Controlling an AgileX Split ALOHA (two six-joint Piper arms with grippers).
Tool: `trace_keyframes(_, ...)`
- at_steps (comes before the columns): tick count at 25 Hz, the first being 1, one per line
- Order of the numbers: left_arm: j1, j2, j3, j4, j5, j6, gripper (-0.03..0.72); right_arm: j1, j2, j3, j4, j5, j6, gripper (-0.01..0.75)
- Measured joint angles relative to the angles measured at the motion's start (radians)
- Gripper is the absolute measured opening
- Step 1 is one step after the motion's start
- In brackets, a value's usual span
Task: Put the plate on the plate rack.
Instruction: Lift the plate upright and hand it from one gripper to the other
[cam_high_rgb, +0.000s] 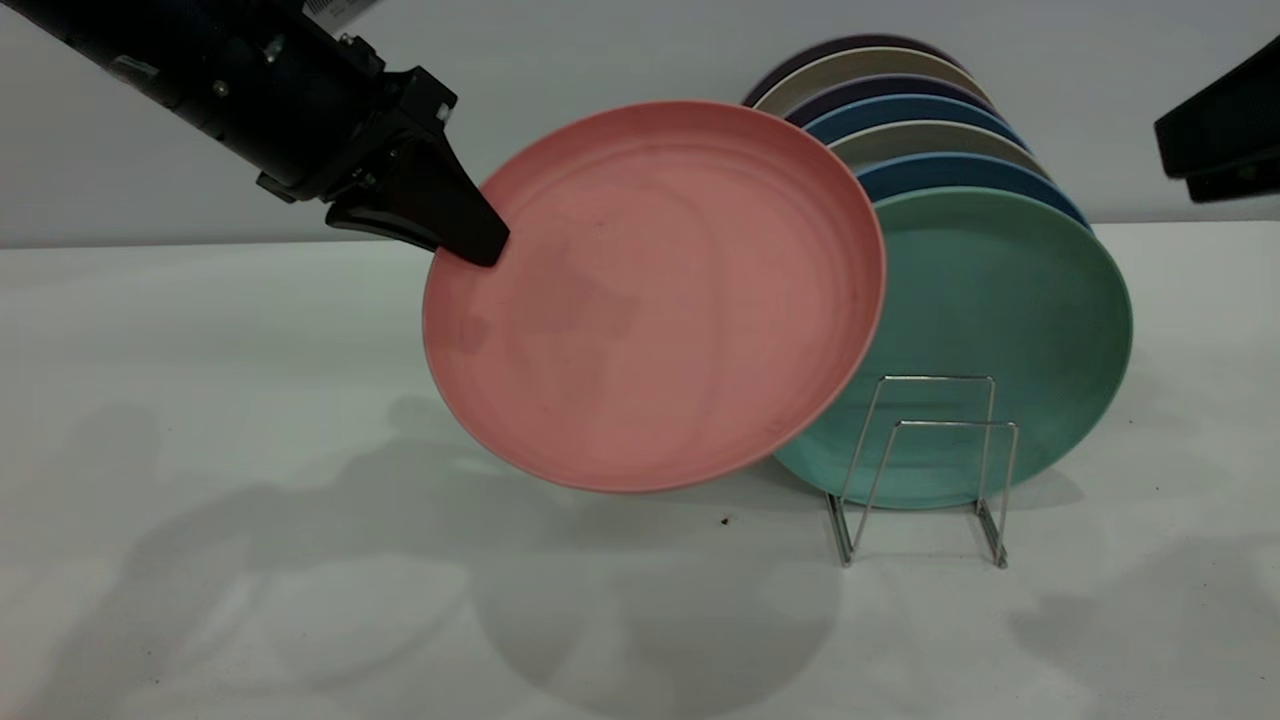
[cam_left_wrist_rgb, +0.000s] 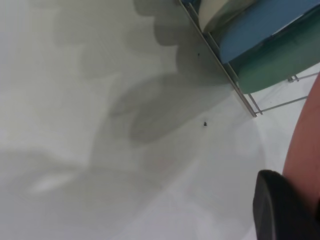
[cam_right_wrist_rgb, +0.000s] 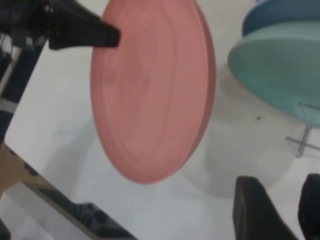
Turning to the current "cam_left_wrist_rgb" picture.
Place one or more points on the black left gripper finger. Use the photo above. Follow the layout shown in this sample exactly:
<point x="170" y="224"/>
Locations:
<point x="280" y="212"/>

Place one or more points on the pink round plate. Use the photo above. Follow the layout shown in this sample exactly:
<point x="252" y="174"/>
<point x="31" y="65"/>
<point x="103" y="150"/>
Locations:
<point x="305" y="137"/>

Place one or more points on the green round plate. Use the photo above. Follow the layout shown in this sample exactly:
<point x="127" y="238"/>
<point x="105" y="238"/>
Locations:
<point x="270" y="67"/>

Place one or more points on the blue round plate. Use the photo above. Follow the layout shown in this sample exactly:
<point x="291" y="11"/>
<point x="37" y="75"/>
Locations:
<point x="255" y="30"/>

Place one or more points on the beige round plate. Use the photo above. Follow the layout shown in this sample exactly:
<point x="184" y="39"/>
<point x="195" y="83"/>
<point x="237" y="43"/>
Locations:
<point x="212" y="12"/>

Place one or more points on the small black debris speck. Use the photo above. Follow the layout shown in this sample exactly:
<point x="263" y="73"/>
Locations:
<point x="205" y="123"/>

